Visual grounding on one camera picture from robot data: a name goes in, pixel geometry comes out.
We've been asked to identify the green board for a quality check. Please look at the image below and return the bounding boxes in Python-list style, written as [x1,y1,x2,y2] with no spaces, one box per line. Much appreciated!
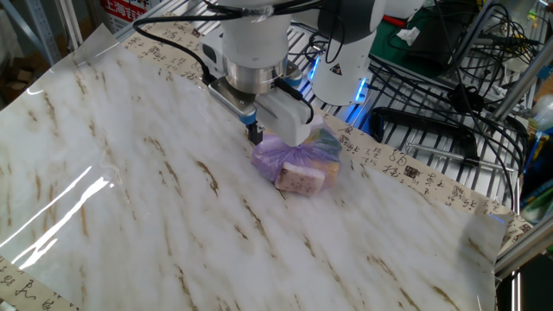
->
[370,7,467,79]

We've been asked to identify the blue green packages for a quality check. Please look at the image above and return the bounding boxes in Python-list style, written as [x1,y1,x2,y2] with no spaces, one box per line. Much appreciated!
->
[519,129,553,225]

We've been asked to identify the upright aluminium post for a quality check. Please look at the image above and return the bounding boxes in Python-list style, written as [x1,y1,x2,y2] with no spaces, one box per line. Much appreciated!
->
[55,0,84,51]

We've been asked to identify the glossy marble pattern sheet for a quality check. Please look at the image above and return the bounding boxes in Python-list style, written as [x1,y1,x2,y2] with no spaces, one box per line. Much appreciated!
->
[0,23,509,311]

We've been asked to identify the black cable bundle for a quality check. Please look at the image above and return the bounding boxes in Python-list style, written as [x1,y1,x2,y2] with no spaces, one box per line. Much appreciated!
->
[302,0,545,213]

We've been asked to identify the beige calligraphy paper cloth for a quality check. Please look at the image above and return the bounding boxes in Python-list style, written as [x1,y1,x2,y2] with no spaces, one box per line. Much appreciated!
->
[0,11,537,311]

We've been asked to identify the black power adapter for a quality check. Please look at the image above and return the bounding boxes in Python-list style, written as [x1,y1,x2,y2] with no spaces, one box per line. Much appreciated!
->
[448,84,486,114]

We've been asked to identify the brown cardboard boxes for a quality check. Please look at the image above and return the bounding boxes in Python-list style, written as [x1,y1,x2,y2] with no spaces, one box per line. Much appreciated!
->
[0,55,36,105]

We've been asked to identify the blue grey rack upright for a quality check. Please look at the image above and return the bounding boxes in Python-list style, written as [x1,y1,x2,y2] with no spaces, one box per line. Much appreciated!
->
[0,0,62,67]

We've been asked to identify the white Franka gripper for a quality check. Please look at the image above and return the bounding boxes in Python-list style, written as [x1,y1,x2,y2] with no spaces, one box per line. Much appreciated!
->
[208,75,315,149]

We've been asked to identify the white speckled block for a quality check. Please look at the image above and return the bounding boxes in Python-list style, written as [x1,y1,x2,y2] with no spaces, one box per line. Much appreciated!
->
[274,162,327,196]

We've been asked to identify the purple plastic bag of things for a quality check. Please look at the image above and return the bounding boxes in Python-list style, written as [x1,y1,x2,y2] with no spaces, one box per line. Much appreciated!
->
[251,114,343,198]

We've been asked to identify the thin metal rod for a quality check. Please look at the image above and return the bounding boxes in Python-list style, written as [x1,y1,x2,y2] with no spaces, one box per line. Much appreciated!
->
[405,142,516,173]

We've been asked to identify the aluminium frame post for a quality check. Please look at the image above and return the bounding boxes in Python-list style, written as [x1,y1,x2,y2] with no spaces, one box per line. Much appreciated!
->
[491,42,553,123]

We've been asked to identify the yellow green sponge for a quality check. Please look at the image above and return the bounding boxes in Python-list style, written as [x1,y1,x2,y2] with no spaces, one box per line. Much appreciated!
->
[307,125,343,150]

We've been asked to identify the small white paper scrap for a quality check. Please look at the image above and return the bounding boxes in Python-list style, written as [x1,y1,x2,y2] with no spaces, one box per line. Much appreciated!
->
[396,26,422,47]

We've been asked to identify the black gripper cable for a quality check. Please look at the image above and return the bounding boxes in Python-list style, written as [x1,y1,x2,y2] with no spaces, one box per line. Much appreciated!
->
[132,12,316,124]

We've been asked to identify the black clamp handle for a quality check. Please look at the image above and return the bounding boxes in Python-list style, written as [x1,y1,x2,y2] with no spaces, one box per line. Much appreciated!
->
[369,106,481,163]

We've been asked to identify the red white printed box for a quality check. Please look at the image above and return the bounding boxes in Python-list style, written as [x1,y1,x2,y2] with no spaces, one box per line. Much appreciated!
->
[99,0,153,34]

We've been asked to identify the aluminium frame rail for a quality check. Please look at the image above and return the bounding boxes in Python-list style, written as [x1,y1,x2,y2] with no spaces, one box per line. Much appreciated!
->
[494,215,553,280]

